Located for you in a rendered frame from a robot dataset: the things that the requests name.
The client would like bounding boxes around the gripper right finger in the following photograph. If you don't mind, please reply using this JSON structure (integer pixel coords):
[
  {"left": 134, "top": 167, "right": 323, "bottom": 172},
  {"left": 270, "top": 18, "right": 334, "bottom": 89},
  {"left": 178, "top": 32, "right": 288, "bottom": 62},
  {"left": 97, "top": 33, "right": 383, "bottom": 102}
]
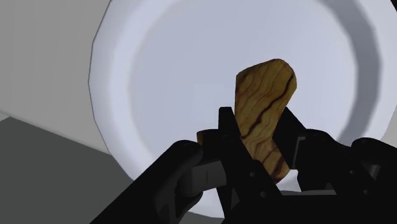
[{"left": 272, "top": 106, "right": 397, "bottom": 224}]

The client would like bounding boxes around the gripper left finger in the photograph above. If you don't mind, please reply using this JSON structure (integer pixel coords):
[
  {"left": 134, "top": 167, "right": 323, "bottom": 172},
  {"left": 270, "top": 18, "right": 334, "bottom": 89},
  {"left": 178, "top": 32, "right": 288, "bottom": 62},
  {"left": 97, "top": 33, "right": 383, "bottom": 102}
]
[{"left": 90, "top": 106, "right": 281, "bottom": 224}]

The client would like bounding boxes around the brown wooden utensil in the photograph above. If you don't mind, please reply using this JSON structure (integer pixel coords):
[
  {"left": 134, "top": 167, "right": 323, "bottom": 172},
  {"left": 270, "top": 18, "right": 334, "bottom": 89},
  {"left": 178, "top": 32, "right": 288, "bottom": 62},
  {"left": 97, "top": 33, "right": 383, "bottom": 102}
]
[{"left": 196, "top": 58, "right": 298, "bottom": 184}]

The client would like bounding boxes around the white round plate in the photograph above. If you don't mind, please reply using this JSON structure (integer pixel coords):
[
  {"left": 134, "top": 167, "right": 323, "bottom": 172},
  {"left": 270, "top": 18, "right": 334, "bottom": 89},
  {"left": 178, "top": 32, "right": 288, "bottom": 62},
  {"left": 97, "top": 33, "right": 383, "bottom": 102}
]
[{"left": 88, "top": 0, "right": 397, "bottom": 220}]

